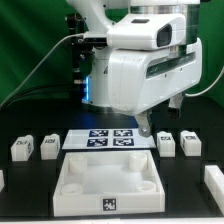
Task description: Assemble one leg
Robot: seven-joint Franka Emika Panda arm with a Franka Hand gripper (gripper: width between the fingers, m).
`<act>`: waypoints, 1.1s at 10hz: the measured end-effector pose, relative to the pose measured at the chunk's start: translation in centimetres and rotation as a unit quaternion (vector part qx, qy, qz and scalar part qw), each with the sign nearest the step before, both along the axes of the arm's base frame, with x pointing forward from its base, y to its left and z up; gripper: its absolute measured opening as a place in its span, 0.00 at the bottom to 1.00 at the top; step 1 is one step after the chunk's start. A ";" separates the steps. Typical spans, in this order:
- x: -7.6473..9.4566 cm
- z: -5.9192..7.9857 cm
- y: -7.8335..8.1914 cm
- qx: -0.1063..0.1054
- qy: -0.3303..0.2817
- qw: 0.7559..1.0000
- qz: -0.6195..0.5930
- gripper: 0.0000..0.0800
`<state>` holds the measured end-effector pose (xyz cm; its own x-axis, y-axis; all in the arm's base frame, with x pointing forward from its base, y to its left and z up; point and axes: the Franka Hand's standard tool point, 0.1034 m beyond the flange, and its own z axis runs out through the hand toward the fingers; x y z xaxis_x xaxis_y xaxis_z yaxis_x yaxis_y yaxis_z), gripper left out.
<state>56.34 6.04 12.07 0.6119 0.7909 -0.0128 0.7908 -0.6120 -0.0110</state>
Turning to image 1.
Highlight grey camera cable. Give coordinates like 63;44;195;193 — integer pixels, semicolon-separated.
0;33;84;108

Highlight white square tabletop part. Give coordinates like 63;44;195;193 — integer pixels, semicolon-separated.
53;150;165;216

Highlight white block left edge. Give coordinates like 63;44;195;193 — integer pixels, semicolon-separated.
0;170;5;192

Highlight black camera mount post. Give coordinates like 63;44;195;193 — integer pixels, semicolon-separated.
65;13;91;85

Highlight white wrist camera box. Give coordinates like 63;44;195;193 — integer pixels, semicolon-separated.
107;14;186;51

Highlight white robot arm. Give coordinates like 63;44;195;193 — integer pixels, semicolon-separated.
66;0;202;137

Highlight white block edge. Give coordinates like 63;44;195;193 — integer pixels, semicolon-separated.
204;165;224;215
0;170;5;192

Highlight white block right edge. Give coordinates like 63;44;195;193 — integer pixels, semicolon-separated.
204;165;224;215

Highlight white sheet with markers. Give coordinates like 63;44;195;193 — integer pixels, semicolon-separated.
62;128;155;150

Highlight black cables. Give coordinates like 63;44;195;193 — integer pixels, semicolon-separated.
0;83;76;109

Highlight white cable right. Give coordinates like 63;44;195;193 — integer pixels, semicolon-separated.
185;65;224;98

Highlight black camera on mount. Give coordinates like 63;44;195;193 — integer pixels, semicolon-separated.
78;32;107;47

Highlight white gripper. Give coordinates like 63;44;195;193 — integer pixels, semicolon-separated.
108;39;202;138

